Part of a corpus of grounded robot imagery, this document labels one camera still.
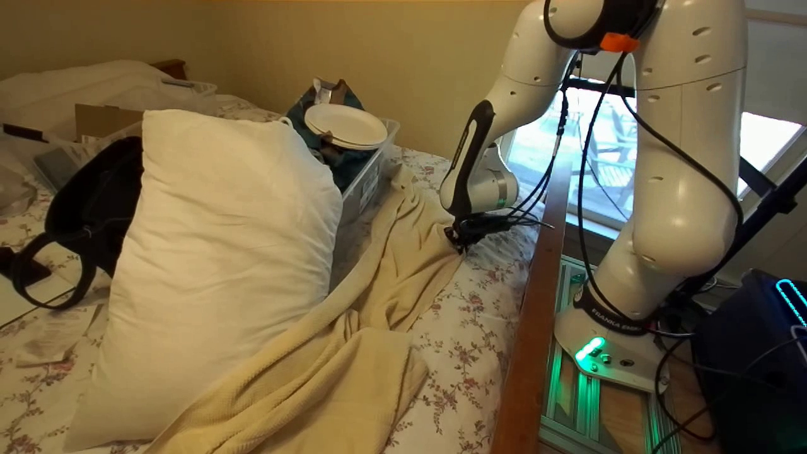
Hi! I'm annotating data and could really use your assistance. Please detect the green lit robot stand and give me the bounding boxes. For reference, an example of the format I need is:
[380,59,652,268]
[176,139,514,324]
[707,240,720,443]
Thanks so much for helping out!
[536,249,701,454]

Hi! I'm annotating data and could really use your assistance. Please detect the cream fleece blanket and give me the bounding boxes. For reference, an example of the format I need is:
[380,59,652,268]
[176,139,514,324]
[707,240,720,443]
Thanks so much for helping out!
[145,185,467,454]

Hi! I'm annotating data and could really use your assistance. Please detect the black bag with strap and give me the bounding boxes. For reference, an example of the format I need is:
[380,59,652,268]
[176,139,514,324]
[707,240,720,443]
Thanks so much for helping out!
[8,134,145,312]

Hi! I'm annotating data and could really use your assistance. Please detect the dark wooden headboard piece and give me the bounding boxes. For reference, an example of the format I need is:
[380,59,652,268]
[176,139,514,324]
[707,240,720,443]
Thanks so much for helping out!
[148,55,192,83]

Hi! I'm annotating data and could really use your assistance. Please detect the white plate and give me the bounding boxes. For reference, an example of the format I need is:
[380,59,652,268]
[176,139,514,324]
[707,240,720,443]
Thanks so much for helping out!
[301,100,391,155]

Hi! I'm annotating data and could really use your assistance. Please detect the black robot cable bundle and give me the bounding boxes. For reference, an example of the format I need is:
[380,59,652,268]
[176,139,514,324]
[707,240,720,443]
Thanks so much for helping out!
[456,47,747,334]

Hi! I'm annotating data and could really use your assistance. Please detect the large white pillow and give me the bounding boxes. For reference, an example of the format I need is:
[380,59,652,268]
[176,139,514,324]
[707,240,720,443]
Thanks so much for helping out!
[61,105,345,451]

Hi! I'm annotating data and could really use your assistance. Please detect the bright window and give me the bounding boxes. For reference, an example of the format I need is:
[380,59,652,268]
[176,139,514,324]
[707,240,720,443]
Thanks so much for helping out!
[502,85,805,233]

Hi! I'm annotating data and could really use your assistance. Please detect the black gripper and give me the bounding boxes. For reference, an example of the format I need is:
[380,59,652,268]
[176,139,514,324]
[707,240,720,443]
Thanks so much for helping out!
[444,210,517,255]

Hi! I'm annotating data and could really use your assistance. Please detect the small black remote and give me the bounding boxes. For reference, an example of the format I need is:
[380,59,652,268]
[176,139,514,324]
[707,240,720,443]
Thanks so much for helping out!
[0,120,51,147]

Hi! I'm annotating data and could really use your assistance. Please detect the grey book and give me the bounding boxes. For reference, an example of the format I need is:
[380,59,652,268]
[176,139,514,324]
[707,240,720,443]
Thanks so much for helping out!
[33,136,95,192]

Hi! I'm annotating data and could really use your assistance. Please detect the white bedding pile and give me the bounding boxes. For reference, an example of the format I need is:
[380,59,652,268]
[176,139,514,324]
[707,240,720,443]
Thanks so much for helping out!
[0,59,221,128]

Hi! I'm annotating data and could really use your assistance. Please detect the black floor cable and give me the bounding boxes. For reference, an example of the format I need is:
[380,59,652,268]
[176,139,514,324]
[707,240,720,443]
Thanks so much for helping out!
[651,335,719,448]

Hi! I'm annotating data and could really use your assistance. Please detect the dark computer tower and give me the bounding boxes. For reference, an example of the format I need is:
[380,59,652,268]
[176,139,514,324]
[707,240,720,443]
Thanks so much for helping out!
[694,268,807,454]

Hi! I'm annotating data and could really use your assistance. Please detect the brown cardboard piece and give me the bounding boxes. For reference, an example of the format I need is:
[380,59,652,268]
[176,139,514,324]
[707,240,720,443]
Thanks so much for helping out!
[72,100,145,141]

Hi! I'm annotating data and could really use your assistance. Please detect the floral bed sheet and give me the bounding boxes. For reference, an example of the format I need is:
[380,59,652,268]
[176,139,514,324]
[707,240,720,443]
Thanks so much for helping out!
[0,91,549,454]

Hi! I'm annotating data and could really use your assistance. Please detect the brown wooden footboard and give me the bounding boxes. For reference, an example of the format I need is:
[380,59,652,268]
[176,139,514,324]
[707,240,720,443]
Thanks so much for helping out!
[488,161,575,454]

